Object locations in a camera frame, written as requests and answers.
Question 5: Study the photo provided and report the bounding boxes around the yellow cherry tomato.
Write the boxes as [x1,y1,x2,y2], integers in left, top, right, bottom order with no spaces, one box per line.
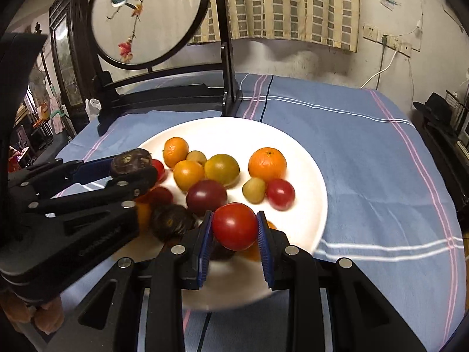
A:
[242,177,266,203]

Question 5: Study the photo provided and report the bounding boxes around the round embroidered table screen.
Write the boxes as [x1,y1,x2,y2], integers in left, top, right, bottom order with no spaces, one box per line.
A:
[86,0,243,138]

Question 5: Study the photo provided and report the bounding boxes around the small green cherry tomato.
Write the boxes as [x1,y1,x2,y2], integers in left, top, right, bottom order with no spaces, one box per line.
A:
[186,150,208,167]

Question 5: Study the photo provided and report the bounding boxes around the dark wooden cabinet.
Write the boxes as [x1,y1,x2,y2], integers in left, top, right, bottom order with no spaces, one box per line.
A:
[49,0,96,118]

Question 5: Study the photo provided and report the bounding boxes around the red cherry tomato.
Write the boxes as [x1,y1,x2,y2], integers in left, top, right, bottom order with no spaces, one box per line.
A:
[151,159,166,186]
[266,178,296,211]

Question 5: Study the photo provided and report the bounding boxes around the dark low cabinet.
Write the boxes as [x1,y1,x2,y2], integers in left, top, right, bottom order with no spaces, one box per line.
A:
[421,121,469,213]

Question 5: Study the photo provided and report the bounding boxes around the beige checked curtain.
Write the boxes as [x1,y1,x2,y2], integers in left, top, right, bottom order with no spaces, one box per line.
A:
[188,0,360,53]

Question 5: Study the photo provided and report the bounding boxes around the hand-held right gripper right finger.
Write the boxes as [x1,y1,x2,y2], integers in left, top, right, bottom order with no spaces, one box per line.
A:
[256,211,427,352]

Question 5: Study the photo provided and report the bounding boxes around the white oval plate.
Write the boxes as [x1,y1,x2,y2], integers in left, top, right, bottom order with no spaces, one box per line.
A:
[51,117,328,312]

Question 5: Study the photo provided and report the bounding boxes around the orange cherry tomato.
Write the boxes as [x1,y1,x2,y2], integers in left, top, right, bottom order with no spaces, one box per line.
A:
[240,220,278,263]
[173,160,206,192]

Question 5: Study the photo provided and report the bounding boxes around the dark red tomato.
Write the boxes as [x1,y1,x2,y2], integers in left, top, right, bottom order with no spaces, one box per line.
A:
[186,180,228,216]

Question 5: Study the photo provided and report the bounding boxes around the large red tomato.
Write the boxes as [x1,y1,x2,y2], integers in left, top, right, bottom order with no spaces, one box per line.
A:
[212,202,259,252]

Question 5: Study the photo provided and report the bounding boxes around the white wall sockets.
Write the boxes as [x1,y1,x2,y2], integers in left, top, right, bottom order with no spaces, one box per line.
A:
[363,24,413,57]

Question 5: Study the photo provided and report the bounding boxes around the black hat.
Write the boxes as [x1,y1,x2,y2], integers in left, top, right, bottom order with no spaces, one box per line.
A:
[413,93,455,127]

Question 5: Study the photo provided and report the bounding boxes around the mandarin orange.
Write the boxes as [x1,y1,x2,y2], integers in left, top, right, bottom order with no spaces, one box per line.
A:
[248,147,287,183]

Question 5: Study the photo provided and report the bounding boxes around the white plastic bag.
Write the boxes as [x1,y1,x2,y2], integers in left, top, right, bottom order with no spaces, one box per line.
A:
[85,98,102,121]

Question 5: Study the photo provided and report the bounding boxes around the blue striped tablecloth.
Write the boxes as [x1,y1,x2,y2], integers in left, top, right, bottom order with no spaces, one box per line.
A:
[47,72,466,352]

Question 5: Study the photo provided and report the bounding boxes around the person's left hand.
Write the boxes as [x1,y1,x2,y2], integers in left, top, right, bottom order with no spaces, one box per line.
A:
[0,291,64,334]

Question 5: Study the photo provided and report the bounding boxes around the right orange tomato in plate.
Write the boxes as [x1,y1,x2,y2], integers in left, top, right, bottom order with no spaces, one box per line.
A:
[162,137,190,168]

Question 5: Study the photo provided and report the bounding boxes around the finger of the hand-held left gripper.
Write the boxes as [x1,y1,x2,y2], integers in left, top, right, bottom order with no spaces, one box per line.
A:
[22,167,159,221]
[7,156,123,193]

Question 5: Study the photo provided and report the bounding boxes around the green and orange tomato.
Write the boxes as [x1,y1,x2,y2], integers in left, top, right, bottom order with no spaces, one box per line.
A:
[204,153,240,187]

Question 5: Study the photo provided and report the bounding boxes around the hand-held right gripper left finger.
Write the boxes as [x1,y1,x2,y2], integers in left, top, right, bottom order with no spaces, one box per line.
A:
[78,210,215,352]

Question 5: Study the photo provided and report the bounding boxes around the dark purple cherry tomato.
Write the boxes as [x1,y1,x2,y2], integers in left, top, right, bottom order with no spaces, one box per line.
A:
[147,186,174,208]

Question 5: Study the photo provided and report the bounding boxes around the white power cable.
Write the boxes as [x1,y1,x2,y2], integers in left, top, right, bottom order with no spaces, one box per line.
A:
[360,49,398,89]

